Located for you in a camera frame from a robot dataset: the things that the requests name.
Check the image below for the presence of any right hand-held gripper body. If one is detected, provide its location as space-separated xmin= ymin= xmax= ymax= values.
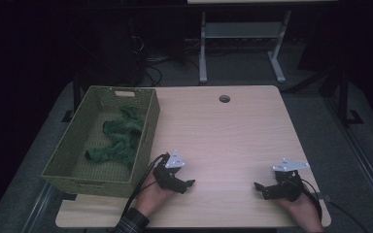
xmin=271 ymin=157 xmax=311 ymax=202

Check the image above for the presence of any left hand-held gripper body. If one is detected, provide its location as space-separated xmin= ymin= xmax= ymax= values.
xmin=152 ymin=150 xmax=187 ymax=191

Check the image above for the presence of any green woven basket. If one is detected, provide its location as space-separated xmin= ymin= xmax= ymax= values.
xmin=41 ymin=84 xmax=161 ymax=199

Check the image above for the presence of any person's left hand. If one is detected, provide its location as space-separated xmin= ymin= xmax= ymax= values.
xmin=134 ymin=181 xmax=177 ymax=217

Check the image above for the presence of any person's right hand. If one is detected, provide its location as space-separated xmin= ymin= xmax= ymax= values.
xmin=276 ymin=190 xmax=325 ymax=233

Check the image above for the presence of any black metal stand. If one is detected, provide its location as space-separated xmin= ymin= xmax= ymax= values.
xmin=61 ymin=72 xmax=84 ymax=123
xmin=334 ymin=62 xmax=364 ymax=127

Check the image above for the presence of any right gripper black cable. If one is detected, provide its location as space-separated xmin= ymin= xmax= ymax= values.
xmin=299 ymin=177 xmax=323 ymax=221

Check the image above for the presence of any black floor cable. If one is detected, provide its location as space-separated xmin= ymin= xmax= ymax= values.
xmin=327 ymin=200 xmax=370 ymax=233

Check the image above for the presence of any aluminium floor rail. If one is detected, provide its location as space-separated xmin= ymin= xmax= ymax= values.
xmin=20 ymin=181 xmax=58 ymax=233
xmin=323 ymin=95 xmax=373 ymax=224

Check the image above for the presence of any tangle of floor cables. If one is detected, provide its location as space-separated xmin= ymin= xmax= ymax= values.
xmin=138 ymin=35 xmax=202 ymax=87

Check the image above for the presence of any white table with metal frame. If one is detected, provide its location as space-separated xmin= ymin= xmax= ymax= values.
xmin=187 ymin=0 xmax=338 ymax=85

